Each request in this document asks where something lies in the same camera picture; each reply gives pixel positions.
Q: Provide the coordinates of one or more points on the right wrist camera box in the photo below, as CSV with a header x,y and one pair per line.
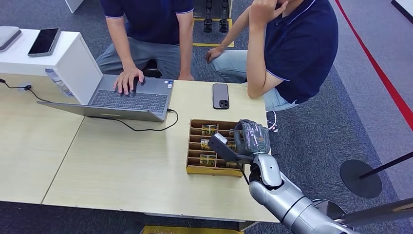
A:
x,y
222,148

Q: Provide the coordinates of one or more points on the black smartphone with grey frame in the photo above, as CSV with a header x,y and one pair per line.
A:
x,y
43,41

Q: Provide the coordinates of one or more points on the dark round stanchion base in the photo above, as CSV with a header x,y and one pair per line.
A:
x,y
332,210

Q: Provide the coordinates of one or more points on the dark grey stanchion pole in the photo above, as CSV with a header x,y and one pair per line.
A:
x,y
380,211

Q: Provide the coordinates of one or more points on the black stanchion pole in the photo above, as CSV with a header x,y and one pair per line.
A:
x,y
387,165

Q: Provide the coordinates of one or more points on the person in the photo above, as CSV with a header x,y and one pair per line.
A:
x,y
148,19
300,48

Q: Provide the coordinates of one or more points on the black stand leg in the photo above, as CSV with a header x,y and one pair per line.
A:
x,y
208,22
224,22

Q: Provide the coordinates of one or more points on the person's left hand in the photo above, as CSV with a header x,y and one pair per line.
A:
x,y
186,77
264,13

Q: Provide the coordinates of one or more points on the person's right hand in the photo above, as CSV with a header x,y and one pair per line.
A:
x,y
127,79
214,54

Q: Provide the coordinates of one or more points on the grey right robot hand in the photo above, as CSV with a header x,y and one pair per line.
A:
x,y
255,139

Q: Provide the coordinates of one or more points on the black round stanchion base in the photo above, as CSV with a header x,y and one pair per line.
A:
x,y
358,181

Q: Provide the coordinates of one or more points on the wooden card holder box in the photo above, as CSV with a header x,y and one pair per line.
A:
x,y
209,170

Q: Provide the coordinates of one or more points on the yellow board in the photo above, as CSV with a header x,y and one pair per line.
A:
x,y
193,230

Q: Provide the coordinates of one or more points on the grey laptop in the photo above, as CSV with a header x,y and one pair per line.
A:
x,y
129,100

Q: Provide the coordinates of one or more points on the forest print hotel card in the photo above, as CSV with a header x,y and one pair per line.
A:
x,y
231,147
231,165
205,144
207,160
209,130

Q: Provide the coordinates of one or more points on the white cabinet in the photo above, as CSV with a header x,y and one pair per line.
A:
x,y
77,64

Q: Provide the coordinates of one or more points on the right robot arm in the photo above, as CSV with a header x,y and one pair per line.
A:
x,y
290,203

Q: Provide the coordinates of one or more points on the black swivel stool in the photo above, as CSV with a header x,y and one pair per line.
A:
x,y
151,69

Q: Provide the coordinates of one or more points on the dark smartphone with triple camera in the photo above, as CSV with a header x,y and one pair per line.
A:
x,y
220,95

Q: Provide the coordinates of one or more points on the person's left forearm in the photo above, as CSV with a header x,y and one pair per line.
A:
x,y
186,55
256,64

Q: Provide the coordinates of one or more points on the person's right forearm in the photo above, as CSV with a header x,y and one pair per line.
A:
x,y
124,55
235,30

